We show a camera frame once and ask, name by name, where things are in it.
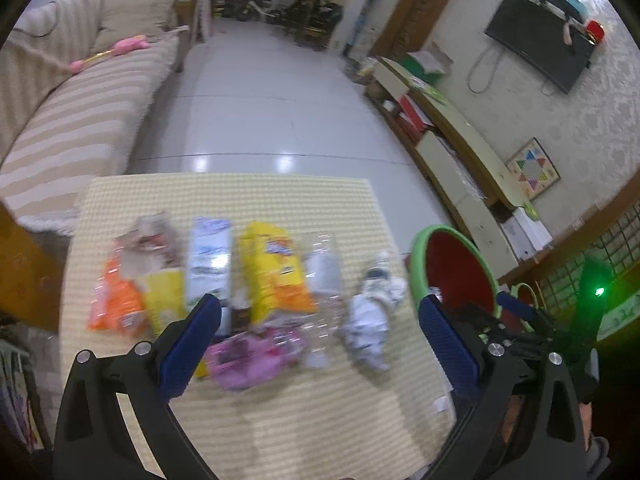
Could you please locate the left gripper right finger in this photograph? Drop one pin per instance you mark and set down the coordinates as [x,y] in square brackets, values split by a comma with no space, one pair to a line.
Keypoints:
[521,419]

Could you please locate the red bin green rim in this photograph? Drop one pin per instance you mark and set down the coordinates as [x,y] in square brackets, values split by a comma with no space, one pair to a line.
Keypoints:
[441,257]

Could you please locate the small red bin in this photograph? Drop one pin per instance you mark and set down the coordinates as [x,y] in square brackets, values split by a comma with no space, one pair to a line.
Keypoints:
[524,293]

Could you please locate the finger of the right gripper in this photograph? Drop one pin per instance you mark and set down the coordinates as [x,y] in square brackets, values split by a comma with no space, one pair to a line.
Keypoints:
[519,317]

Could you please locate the orange snack wrapper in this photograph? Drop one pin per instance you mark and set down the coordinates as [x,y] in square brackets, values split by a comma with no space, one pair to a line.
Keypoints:
[117,304]

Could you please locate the clear plastic bottle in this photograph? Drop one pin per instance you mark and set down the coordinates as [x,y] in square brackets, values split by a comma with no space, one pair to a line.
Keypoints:
[324,280]

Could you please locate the balance bike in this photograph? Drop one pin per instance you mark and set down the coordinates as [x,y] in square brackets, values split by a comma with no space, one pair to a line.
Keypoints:
[248,10]

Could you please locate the long TV cabinet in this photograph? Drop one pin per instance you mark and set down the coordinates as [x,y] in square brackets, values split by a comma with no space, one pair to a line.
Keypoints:
[470,178]

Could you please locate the yellow drink carton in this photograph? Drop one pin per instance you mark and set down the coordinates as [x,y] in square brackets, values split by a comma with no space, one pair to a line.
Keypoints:
[274,274]

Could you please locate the checkered table mat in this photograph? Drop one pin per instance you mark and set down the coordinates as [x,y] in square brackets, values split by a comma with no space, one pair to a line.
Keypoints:
[322,417]

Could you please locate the chinese checkers board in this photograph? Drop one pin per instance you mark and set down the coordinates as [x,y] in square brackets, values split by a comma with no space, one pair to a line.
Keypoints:
[533,169]

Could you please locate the red box on shelf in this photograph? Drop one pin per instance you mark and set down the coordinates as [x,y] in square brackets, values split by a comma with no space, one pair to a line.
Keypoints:
[416,117]

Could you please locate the brown crumpled wrapper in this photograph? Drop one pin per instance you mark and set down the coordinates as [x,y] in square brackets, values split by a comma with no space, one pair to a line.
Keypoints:
[150,246]

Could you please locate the green box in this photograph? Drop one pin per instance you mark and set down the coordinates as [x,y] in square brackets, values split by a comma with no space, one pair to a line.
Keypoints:
[430,75]

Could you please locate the yellow medicine box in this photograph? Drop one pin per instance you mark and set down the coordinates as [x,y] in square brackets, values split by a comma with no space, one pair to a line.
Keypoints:
[163,297]

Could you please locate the striped beige sofa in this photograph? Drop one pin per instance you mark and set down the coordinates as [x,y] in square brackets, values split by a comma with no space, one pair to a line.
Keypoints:
[60,130]

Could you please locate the right hand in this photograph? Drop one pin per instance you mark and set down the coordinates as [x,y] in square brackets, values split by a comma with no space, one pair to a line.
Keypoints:
[596,447]

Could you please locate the beige sofa cushion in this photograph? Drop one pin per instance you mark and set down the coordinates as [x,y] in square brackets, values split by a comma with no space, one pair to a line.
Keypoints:
[122,19]

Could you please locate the pink snack bag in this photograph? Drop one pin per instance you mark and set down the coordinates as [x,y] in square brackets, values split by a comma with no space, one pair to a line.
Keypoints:
[252,358]

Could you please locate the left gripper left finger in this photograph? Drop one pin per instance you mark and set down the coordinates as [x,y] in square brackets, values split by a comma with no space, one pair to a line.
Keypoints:
[92,440]

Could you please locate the white blue milk carton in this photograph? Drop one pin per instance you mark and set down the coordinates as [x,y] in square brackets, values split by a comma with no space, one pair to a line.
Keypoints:
[208,266]

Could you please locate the white storage box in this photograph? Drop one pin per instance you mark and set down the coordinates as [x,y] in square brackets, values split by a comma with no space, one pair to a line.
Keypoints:
[526,236]

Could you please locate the white paper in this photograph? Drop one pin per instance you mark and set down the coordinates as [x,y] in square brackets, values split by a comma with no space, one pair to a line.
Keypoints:
[366,326]

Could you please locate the wall television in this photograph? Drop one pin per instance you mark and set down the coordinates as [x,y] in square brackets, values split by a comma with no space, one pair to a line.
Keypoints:
[535,34]

